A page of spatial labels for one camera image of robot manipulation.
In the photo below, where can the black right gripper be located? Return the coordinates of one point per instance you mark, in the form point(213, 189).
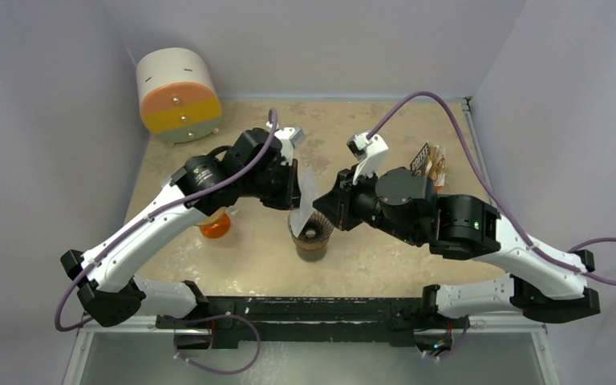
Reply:
point(343, 200)

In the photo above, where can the orange glass carafe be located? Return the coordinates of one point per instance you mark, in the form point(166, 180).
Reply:
point(216, 229)

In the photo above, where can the white round drawer cabinet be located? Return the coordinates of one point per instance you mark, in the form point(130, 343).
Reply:
point(177, 99)

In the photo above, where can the orange coffee filter box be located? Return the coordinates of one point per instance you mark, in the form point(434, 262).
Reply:
point(430, 161)

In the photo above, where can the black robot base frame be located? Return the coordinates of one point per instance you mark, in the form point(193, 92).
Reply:
point(397, 321)

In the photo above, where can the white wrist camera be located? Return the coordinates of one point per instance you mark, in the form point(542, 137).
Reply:
point(370, 153)
point(290, 138)

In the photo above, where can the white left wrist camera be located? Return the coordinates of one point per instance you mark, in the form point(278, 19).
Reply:
point(290, 138)

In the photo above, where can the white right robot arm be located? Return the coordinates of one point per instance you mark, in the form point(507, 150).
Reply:
point(460, 227)

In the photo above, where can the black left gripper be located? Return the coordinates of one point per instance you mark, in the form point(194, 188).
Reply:
point(289, 198)

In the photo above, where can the grey glass carafe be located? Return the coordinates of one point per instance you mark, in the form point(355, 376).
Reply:
point(313, 255)

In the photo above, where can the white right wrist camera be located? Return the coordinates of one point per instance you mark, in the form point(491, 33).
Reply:
point(370, 153)

